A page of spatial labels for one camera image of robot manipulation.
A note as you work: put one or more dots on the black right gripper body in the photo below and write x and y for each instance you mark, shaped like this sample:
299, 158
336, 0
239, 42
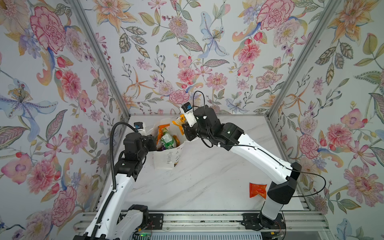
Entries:
198, 132

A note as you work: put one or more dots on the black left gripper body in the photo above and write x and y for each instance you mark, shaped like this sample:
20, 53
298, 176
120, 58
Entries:
141, 155

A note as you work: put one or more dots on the orange Fox's fruits candy bag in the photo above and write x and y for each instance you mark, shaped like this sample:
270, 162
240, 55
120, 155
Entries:
160, 134

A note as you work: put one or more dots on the green Fox's spring tea bag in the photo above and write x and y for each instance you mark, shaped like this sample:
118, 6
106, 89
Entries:
168, 141

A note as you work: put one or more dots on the white paper gift bag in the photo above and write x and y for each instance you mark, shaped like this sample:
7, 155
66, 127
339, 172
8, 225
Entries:
167, 159

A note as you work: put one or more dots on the yellow orange biscuit packet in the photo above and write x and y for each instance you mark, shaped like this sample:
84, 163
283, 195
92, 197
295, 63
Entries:
179, 121

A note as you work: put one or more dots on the red orange snack packet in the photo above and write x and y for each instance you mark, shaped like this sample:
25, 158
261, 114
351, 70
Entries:
257, 190

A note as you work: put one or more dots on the small orange candy wrapper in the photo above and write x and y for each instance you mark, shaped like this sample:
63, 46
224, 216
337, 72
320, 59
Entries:
178, 143

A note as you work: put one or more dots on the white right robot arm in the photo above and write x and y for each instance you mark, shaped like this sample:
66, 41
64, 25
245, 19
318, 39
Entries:
283, 175

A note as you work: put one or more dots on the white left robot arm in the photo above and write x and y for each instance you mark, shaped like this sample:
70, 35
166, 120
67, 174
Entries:
117, 186

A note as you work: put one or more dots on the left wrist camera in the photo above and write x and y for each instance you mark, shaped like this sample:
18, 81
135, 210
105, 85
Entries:
141, 128

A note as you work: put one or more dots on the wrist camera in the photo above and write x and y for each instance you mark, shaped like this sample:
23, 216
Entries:
141, 128
188, 112

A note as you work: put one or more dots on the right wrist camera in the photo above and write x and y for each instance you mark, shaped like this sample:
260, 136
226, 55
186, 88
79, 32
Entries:
188, 112

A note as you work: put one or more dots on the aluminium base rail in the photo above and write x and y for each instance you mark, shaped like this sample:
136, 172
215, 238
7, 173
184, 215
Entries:
228, 225

